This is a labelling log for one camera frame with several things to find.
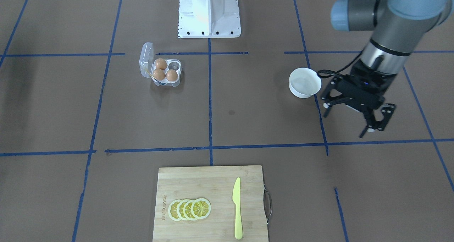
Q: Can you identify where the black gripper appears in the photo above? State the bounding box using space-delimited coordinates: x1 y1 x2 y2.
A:
321 59 397 139

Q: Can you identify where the brown egg from bowl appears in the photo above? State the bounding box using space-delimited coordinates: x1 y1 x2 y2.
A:
166 69 179 83

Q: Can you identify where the clear plastic egg box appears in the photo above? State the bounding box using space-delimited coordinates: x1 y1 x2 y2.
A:
138 43 182 87

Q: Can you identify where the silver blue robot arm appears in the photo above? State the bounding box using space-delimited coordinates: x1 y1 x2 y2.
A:
317 0 453 138

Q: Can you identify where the brown egg lower slot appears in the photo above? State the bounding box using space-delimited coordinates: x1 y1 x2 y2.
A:
152 68 166 81

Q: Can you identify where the brown egg slot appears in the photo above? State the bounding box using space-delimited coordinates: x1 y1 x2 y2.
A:
154 58 168 71
152 68 166 81

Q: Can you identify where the brown egg upper slot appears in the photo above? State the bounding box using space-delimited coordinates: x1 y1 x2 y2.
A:
154 58 168 71

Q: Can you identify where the white bowl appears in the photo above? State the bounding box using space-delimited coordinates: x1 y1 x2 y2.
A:
289 68 322 99

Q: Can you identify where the yellow plastic knife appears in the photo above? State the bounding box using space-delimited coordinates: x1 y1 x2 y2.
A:
232 177 243 240

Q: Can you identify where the wooden cutting board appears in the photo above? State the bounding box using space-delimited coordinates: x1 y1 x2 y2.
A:
152 165 269 242

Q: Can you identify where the lemon slice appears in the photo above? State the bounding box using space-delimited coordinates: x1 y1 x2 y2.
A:
177 199 189 221
168 199 181 221
191 198 211 220
183 199 197 221

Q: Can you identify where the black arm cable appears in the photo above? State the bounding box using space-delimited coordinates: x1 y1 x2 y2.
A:
317 54 366 80

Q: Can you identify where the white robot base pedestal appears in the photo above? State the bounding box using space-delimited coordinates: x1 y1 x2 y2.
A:
177 0 242 39

